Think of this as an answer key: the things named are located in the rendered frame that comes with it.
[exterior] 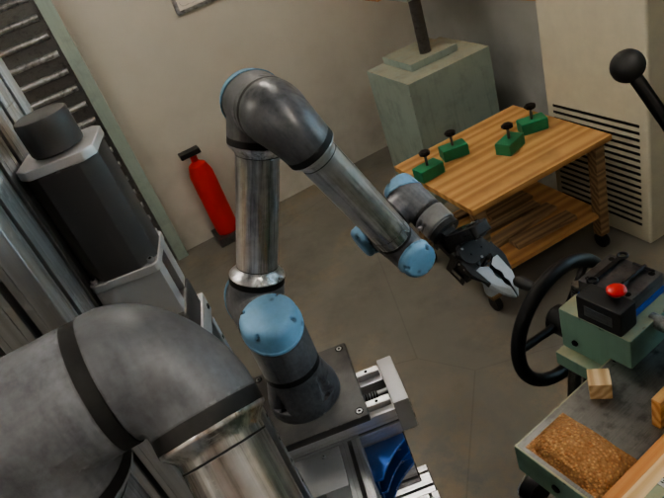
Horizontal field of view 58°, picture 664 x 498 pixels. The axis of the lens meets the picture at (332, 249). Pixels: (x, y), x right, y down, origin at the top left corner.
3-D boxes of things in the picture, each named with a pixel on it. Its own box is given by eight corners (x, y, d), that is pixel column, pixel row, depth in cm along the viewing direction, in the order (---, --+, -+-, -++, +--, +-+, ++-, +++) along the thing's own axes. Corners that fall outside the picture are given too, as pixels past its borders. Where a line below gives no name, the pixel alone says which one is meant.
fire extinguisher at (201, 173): (239, 223, 378) (200, 138, 346) (248, 234, 363) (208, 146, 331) (213, 236, 374) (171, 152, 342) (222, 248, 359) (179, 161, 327)
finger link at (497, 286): (510, 306, 122) (478, 275, 126) (519, 292, 117) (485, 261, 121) (500, 314, 121) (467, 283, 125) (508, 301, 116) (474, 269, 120)
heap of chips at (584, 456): (562, 412, 92) (560, 400, 91) (638, 460, 83) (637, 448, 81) (525, 447, 90) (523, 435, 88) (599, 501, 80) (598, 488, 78)
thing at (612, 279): (610, 270, 106) (609, 245, 103) (671, 292, 97) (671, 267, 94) (561, 310, 101) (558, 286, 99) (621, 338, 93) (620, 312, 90)
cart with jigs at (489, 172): (527, 201, 301) (509, 81, 267) (618, 244, 254) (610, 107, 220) (419, 261, 288) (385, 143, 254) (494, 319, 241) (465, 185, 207)
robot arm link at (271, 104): (295, 72, 90) (452, 252, 118) (272, 61, 99) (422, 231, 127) (243, 127, 90) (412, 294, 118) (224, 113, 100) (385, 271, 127)
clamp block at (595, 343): (613, 300, 112) (610, 264, 107) (685, 332, 101) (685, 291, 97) (560, 346, 107) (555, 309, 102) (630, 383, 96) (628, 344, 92)
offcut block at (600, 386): (613, 398, 92) (612, 384, 90) (590, 399, 93) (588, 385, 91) (610, 381, 94) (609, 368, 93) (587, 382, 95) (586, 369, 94)
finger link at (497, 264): (521, 298, 123) (488, 267, 127) (530, 285, 118) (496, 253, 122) (510, 306, 122) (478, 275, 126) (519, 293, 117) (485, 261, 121)
